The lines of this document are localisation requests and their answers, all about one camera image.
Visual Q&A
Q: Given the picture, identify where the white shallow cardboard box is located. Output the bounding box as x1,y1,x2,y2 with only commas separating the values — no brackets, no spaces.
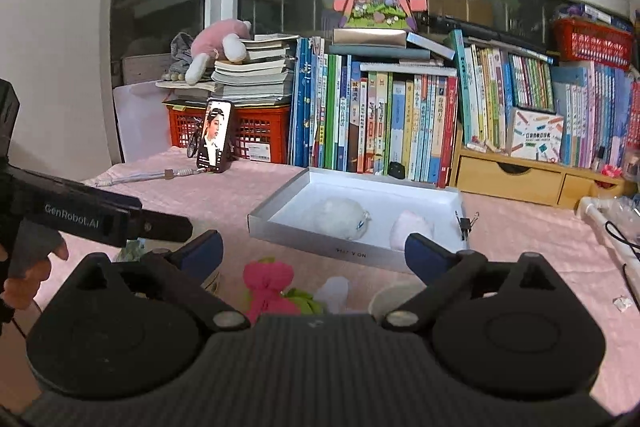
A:
247,166,469,276

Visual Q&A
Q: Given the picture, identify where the green plush toy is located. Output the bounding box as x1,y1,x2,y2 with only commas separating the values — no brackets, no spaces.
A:
281,288,323,315

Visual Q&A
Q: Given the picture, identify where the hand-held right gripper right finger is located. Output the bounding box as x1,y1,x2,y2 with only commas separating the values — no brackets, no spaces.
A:
382,232,576,333

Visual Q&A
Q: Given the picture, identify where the magenta plush toy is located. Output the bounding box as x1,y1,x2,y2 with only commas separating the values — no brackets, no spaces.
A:
243,257,296,327

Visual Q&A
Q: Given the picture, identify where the wooden drawer organizer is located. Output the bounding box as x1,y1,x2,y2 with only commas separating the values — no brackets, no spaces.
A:
449,142,627,210

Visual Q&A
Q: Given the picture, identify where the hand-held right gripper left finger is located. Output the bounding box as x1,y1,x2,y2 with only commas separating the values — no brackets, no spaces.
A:
65,229,251,333

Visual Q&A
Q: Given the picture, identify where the black binder clip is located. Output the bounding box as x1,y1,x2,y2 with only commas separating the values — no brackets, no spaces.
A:
455,209,480,242

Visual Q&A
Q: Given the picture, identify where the pile of thin flat books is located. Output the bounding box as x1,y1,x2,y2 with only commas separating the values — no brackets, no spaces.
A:
327,28,457,66

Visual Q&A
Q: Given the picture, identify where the small green soft object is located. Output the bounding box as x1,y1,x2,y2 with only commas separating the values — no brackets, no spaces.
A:
117,239,149,261

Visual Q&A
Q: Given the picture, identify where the small toy bicycle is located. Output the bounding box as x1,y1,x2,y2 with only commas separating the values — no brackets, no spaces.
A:
186,117,206,159

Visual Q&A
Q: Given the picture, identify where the smartphone on stand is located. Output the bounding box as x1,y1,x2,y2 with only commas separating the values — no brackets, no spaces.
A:
196,98,235,174

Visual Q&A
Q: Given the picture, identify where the row of colourful upright books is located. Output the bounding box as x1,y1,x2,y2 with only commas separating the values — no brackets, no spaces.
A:
287,37,460,188

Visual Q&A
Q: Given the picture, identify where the red plastic basket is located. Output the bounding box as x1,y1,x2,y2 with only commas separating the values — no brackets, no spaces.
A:
552,18,635,70

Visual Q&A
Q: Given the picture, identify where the stack of thick paperback books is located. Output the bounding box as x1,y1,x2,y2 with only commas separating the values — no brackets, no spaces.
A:
210,34,301,105

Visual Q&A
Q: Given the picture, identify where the row of pink-blue books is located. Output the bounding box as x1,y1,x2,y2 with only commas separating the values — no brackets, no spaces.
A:
550,61,640,171

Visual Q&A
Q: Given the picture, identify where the white soft toy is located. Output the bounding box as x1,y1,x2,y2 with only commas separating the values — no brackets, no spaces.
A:
314,277,350,314

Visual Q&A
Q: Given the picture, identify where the pink white plush rabbit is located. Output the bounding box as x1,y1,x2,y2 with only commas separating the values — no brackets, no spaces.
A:
185,19,253,85

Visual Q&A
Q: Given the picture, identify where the black long case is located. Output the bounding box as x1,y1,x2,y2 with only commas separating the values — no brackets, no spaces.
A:
425,12,556,54

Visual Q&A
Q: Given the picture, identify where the black cable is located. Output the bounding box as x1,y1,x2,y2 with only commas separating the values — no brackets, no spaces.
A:
602,222,640,308

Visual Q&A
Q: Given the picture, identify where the row of green-spined books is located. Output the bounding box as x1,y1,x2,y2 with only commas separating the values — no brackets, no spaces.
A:
449,29,557,148

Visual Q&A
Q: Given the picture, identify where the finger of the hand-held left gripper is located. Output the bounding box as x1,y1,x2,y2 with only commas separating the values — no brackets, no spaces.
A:
126,206,194,244

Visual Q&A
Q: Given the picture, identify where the white foam board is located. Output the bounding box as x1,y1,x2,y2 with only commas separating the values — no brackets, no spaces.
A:
112,84,173,165

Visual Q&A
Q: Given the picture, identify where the red plastic crate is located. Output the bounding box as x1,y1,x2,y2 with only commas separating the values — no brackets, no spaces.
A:
167,101,292,162

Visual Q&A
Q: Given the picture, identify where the pink table cloth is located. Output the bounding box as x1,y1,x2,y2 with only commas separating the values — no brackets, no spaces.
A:
0,146,640,414

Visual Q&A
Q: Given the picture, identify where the pencil print white box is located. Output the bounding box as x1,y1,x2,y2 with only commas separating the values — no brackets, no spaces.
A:
506,106,566,162

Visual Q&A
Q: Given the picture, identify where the white round plush ball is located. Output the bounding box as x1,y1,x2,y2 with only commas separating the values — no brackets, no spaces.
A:
310,198,373,242

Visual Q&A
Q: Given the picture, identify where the pale pink plush ball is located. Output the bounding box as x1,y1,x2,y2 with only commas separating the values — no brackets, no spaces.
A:
390,210,435,252

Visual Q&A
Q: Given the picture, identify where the clear plastic bag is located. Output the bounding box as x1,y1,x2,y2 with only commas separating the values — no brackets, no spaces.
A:
602,194,640,233

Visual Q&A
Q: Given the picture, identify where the grey plush toy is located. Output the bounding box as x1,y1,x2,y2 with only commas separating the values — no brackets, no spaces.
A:
169,32,198,80

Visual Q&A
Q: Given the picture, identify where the person's left hand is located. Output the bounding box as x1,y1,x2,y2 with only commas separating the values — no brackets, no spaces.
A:
0,237,70,312

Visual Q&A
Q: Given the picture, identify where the stack of blue booklets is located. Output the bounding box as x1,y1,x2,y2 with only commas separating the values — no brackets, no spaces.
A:
552,2,634,30

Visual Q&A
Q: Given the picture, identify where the white braided cable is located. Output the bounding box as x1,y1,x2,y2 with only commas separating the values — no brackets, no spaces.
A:
87,167,211,188

